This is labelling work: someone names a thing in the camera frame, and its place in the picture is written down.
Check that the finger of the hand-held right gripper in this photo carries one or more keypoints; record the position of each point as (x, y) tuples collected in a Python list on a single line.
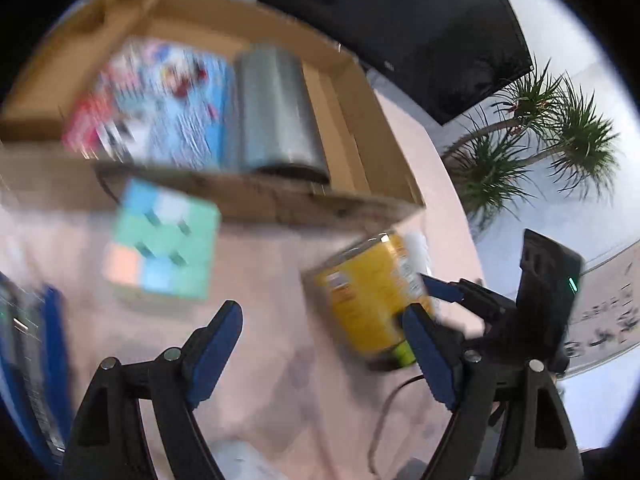
[(442, 290)]

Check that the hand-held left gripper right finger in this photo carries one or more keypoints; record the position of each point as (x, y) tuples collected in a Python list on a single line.
[(431, 355)]

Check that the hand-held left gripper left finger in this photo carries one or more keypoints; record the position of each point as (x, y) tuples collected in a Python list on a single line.
[(216, 352)]

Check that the yellow tin can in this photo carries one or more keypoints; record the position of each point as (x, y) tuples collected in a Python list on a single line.
[(365, 300)]

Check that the brown cardboard box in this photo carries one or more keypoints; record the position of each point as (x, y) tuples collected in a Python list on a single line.
[(340, 110)]

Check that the white printed board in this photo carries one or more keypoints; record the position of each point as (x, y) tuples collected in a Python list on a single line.
[(607, 310)]

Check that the pastel puzzle cube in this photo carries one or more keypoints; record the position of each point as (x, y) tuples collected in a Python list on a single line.
[(162, 247)]

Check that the green palm plant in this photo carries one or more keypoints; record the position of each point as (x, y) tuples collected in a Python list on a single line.
[(530, 150)]

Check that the blue plastic object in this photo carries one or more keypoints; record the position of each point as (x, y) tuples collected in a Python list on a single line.
[(30, 355)]

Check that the grey metal can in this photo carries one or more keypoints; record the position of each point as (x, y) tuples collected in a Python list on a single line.
[(275, 110)]

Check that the colourful printed carton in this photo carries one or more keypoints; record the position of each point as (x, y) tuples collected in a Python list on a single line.
[(155, 105)]

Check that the black flat screen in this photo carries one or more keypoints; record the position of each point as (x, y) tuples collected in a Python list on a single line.
[(415, 25)]

